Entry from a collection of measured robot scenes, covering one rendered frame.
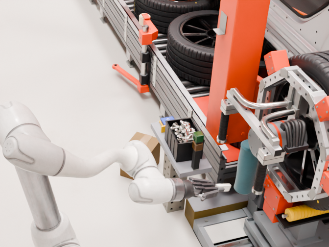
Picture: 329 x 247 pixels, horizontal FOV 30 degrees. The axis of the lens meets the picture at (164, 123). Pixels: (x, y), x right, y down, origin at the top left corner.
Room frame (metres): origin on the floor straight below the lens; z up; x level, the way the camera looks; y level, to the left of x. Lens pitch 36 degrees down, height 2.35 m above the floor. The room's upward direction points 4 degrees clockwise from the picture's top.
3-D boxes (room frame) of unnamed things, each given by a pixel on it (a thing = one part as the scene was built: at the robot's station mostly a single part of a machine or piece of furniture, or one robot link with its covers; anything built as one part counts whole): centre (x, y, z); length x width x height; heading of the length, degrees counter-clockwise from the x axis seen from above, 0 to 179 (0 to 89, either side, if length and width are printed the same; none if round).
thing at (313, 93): (2.07, -0.54, 0.85); 0.54 x 0.07 x 0.54; 22
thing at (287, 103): (2.11, -0.38, 1.03); 0.19 x 0.18 x 0.11; 112
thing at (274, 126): (2.04, -0.47, 0.85); 0.21 x 0.14 x 0.14; 112
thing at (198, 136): (2.29, -0.16, 0.64); 0.04 x 0.04 x 0.04; 22
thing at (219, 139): (2.14, -0.25, 0.83); 0.04 x 0.04 x 0.16
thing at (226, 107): (2.15, -0.28, 0.93); 0.09 x 0.05 x 0.05; 112
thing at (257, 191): (1.82, -0.38, 0.83); 0.04 x 0.04 x 0.16
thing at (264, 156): (1.83, -0.41, 0.93); 0.09 x 0.05 x 0.05; 112
